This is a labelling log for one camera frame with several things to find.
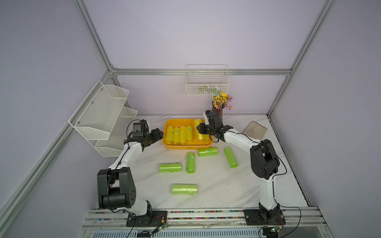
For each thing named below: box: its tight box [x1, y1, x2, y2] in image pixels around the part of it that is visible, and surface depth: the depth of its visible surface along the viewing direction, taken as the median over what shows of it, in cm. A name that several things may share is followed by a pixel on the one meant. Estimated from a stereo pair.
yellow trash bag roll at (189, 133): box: [186, 124, 193, 143], surface depth 106 cm
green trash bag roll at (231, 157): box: [224, 146, 239, 169], surface depth 97 cm
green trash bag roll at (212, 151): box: [198, 147, 218, 157], surface depth 97 cm
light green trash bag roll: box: [171, 183, 198, 196], surface depth 81 cm
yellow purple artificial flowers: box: [211, 91, 234, 111], surface depth 97 cm
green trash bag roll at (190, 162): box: [186, 151, 195, 175], surface depth 92 cm
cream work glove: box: [242, 120, 268, 141], surface depth 113 cm
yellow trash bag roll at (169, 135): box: [165, 125, 175, 145], surface depth 106 cm
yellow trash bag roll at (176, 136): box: [172, 126, 181, 146], surface depth 104 cm
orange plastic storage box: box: [161, 118, 214, 150], surface depth 104 cm
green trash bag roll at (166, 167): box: [158, 163, 183, 174], surface depth 90 cm
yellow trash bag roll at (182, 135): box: [179, 125, 187, 145], surface depth 104 cm
